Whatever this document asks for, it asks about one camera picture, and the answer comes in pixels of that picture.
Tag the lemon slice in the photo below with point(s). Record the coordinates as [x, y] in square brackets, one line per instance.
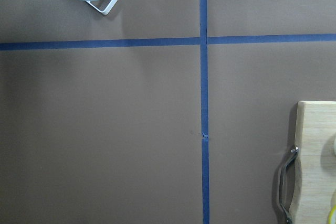
[332, 216]

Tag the metal cutting board handle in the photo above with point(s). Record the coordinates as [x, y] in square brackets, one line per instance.
[289, 159]

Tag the wooden cutting board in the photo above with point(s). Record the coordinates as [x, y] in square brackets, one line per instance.
[314, 191]

